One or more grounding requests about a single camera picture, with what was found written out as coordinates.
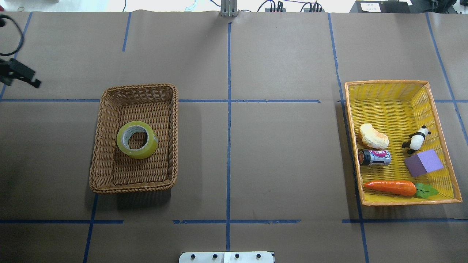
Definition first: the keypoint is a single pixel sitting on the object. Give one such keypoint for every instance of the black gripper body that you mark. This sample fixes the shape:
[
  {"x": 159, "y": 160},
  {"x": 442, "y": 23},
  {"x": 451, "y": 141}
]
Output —
[{"x": 22, "y": 73}]

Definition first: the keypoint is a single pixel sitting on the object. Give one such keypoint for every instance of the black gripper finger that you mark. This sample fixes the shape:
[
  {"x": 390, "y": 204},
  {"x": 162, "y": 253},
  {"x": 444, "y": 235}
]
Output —
[{"x": 22, "y": 72}]

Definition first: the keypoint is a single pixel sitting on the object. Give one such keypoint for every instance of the yellow tape roll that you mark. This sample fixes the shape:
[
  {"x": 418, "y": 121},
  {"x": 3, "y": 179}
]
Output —
[{"x": 137, "y": 140}]

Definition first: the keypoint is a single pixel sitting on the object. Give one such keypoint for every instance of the brown wicker basket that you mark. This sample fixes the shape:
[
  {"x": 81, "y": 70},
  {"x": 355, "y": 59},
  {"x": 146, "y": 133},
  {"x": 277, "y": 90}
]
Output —
[{"x": 113, "y": 172}]

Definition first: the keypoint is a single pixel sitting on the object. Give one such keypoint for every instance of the yellow woven basket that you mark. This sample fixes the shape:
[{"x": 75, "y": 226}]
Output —
[{"x": 398, "y": 108}]

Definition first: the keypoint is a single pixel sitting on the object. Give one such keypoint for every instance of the white mounting plate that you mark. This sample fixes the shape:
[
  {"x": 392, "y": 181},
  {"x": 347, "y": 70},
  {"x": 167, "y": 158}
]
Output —
[{"x": 228, "y": 257}]

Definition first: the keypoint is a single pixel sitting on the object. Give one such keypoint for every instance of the small drink can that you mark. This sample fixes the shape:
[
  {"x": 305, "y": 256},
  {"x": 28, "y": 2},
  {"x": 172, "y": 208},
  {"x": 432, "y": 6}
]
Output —
[{"x": 368, "y": 157}]

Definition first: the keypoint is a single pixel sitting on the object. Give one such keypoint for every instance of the toy bread croissant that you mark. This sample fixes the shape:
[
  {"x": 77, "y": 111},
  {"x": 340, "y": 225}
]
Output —
[{"x": 372, "y": 138}]

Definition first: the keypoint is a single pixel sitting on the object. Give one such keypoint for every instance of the toy panda figure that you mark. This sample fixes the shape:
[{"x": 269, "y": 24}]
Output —
[{"x": 416, "y": 140}]

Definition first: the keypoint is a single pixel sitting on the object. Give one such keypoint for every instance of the purple cube block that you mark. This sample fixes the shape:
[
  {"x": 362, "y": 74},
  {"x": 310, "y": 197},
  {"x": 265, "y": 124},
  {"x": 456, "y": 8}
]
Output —
[{"x": 423, "y": 163}]

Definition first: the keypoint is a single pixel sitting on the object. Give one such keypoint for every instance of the toy orange carrot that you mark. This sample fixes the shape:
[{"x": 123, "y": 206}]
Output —
[{"x": 403, "y": 188}]

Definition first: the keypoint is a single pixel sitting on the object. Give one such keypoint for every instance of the aluminium frame post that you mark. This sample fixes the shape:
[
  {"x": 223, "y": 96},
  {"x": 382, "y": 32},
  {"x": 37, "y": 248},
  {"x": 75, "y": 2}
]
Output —
[{"x": 229, "y": 8}]

